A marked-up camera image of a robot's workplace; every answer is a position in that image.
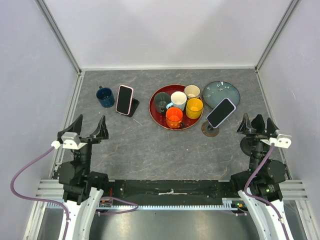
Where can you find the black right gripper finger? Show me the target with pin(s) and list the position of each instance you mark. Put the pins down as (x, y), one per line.
(271, 128)
(245, 127)

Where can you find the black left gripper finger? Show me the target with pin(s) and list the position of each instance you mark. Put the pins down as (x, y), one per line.
(75, 127)
(101, 132)

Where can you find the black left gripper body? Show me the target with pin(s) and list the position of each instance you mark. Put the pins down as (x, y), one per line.
(89, 140)

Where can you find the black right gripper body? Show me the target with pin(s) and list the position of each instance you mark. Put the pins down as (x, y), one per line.
(258, 136)

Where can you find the black suction phone mount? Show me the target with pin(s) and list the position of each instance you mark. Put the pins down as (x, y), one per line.
(248, 146)

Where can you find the lavender case phone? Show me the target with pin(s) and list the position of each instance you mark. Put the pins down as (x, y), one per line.
(221, 112)

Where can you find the pink case phone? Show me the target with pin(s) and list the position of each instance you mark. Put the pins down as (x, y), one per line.
(124, 99)

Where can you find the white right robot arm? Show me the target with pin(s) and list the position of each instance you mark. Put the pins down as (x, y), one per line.
(259, 186)

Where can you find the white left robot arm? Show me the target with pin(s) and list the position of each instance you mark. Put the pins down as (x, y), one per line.
(82, 188)

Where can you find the round base phone stand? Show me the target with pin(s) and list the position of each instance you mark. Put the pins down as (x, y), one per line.
(208, 130)

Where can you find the black folding phone stand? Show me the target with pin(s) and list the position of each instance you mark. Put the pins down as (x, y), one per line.
(134, 105)

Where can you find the dark blue mug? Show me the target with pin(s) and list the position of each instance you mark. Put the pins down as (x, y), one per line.
(105, 97)

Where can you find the blue-green ceramic plate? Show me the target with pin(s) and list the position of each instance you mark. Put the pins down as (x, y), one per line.
(214, 92)

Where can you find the yellow cup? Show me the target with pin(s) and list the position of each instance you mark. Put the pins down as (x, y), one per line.
(194, 108)

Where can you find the red round tray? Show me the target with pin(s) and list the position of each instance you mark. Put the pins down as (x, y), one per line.
(160, 118)

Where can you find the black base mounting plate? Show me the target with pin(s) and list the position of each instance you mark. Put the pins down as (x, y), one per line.
(172, 192)

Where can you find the cream cup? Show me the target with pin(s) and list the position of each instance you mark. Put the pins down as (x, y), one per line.
(192, 91)

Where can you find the dark grey cup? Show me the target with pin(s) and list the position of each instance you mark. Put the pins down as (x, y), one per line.
(161, 100)

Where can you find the orange mug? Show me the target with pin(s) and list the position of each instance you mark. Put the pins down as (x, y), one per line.
(174, 118)

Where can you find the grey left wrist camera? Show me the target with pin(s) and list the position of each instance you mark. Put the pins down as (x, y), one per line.
(70, 140)

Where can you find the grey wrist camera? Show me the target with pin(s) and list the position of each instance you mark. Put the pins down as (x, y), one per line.
(281, 141)
(70, 140)

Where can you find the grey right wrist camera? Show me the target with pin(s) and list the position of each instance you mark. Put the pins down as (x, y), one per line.
(281, 141)

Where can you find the white mug blue handle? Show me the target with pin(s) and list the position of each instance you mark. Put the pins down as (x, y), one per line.
(178, 100)

